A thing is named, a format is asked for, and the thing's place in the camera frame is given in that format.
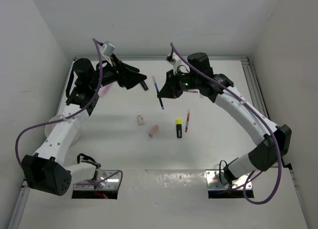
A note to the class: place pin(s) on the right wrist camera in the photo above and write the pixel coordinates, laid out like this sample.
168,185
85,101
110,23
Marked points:
175,61

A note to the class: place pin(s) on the blue pen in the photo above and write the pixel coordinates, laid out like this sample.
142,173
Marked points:
157,92

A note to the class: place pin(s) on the red pen refill tube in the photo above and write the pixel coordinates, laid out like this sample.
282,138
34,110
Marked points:
187,120

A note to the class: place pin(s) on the pink eraser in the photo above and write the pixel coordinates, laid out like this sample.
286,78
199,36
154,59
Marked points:
154,130

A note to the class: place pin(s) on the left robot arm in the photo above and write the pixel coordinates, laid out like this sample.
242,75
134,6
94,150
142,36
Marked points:
45,170

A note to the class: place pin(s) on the white eraser with label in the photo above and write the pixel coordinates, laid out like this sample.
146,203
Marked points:
140,120

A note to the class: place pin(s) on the pink black highlighter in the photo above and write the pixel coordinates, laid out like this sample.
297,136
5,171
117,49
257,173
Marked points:
144,86

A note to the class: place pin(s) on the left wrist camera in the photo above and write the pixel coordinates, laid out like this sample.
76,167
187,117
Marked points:
107,48

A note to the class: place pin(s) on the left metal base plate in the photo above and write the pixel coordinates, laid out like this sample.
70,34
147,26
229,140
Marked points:
106,186

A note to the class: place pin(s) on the yellow black highlighter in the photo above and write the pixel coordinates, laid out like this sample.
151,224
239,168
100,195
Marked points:
179,128

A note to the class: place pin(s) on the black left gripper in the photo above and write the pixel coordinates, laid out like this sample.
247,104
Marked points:
119,70

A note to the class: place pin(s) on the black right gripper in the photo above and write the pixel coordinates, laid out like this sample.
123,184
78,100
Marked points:
168,90

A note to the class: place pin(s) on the white round container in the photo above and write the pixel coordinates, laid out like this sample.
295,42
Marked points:
50,127

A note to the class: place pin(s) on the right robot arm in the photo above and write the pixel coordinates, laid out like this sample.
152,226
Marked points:
266,135

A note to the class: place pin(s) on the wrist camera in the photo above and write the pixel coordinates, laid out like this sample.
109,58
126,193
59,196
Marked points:
107,48
175,61

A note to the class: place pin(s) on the purple pink highlighter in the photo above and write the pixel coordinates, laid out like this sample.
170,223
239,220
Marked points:
104,90

